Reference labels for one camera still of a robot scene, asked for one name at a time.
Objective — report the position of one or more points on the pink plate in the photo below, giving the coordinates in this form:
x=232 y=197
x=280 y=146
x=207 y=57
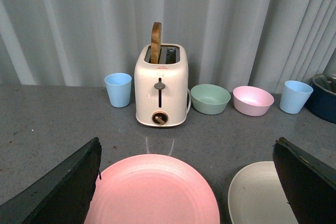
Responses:
x=152 y=188

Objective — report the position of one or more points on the cream two-slot toaster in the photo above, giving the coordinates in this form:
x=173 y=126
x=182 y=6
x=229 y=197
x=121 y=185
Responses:
x=161 y=90

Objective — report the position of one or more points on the green bowl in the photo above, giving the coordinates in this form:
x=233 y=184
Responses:
x=209 y=99

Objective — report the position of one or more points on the light blue cup left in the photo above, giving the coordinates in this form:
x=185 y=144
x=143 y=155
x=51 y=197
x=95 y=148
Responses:
x=119 y=89

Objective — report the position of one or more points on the light blue cup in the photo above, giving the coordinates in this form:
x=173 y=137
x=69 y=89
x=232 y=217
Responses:
x=294 y=96
x=119 y=89

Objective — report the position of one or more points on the brown bread slice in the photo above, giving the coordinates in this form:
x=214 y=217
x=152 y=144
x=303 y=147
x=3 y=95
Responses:
x=156 y=42

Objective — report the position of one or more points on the pink bowl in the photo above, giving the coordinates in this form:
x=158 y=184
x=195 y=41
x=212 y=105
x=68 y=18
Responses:
x=252 y=101

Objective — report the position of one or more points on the grey pleated curtain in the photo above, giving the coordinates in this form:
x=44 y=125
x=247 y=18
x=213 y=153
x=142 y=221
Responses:
x=230 y=43

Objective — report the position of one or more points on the light blue cup right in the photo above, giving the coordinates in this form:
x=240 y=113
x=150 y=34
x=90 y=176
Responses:
x=294 y=96

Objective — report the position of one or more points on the cream white plate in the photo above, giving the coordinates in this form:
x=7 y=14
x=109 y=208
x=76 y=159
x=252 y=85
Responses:
x=256 y=196

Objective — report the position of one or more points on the dark blue pot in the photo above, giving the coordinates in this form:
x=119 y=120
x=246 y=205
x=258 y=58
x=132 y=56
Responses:
x=322 y=104

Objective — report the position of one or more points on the glass pot lid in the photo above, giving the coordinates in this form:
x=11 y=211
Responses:
x=325 y=82

